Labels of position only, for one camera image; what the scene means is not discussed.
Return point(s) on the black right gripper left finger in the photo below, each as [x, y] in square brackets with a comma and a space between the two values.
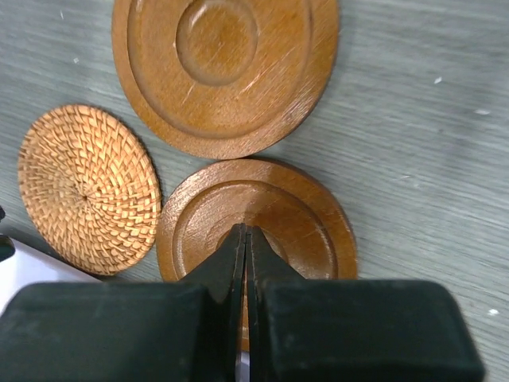
[183, 331]

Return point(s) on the brown wooden coaster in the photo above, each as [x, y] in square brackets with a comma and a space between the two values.
[224, 79]
[300, 218]

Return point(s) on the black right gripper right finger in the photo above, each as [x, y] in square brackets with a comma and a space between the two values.
[348, 330]

